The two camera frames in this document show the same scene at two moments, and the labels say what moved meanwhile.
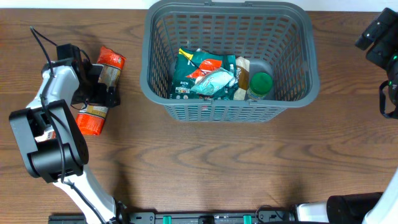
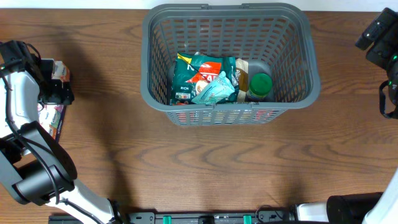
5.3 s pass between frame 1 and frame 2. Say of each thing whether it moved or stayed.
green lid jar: stayed
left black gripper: moved
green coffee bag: stayed
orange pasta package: moved
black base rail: stayed
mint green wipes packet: moved
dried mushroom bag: stayed
